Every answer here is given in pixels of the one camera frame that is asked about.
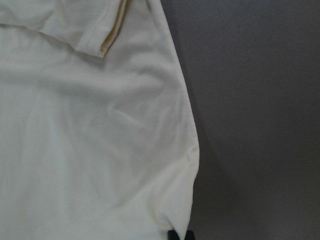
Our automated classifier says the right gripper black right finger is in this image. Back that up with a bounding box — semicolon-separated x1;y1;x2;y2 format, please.
184;230;195;240

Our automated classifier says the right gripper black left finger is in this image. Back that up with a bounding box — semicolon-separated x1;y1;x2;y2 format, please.
167;230;180;240

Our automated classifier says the cream long-sleeve printed shirt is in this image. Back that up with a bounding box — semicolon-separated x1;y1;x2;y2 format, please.
0;0;200;240

